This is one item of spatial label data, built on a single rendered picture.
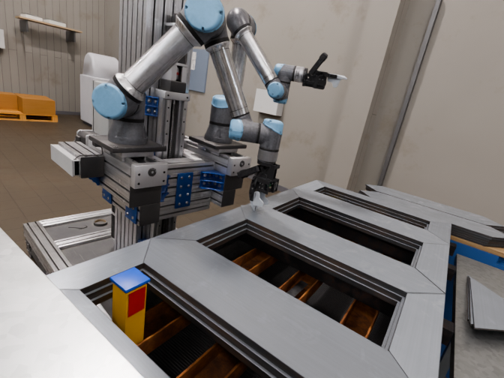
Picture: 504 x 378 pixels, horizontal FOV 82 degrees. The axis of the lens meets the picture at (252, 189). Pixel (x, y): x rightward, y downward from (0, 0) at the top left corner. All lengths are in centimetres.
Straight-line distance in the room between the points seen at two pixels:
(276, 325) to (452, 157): 306
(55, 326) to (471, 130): 344
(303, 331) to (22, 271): 50
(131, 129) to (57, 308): 92
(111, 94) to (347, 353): 97
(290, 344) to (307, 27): 401
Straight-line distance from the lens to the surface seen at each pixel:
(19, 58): 863
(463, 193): 355
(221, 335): 68
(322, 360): 65
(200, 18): 104
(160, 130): 145
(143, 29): 149
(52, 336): 38
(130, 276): 72
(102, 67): 735
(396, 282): 99
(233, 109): 118
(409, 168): 360
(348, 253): 104
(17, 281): 46
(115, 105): 109
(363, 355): 70
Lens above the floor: 131
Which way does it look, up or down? 18 degrees down
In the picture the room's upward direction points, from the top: 10 degrees clockwise
